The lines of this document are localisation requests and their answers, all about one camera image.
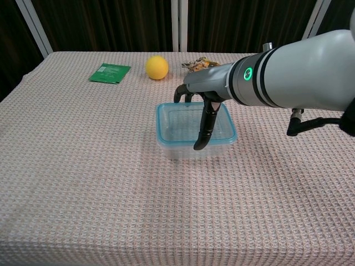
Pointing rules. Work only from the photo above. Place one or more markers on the blue plastic lid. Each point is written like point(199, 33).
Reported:
point(177, 122)

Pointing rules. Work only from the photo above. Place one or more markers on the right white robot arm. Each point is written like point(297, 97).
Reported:
point(305, 72)

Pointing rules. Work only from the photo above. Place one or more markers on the pink waffle tablecloth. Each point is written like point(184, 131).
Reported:
point(83, 180)

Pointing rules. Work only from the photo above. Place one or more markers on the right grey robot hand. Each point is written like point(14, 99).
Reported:
point(208, 80)

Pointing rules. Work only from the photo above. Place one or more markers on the green sachet packet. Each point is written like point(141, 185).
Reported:
point(109, 73)

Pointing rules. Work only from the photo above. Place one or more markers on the clear plastic container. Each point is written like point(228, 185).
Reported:
point(180, 152)

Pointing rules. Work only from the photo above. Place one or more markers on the dark pleated curtain panel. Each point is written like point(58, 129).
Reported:
point(244, 25)
point(338, 14)
point(12, 44)
point(105, 25)

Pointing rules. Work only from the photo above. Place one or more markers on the white frame post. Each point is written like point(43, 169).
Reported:
point(34, 26)
point(179, 25)
point(313, 16)

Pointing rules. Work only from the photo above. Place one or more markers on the yellow ball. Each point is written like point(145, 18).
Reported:
point(157, 67)

